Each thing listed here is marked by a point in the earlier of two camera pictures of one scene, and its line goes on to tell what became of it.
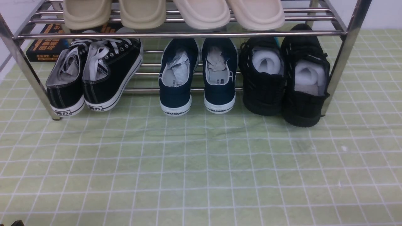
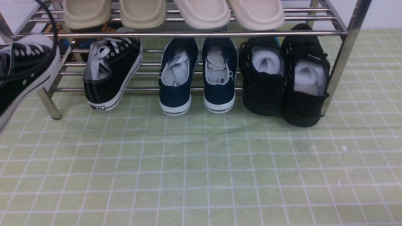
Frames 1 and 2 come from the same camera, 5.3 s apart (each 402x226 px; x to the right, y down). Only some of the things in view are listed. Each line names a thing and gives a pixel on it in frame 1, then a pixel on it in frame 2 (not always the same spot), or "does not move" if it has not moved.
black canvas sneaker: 64,84 → 22,54
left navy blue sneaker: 180,62 does not move
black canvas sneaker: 110,66 does not move
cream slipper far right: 259,15 does not move
